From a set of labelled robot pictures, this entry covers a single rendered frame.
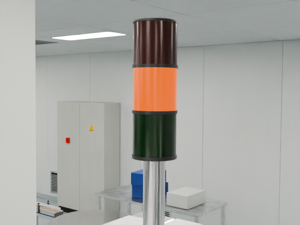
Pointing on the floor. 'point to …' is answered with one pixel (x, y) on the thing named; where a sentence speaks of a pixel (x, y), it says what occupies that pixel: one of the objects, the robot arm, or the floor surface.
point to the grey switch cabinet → (87, 154)
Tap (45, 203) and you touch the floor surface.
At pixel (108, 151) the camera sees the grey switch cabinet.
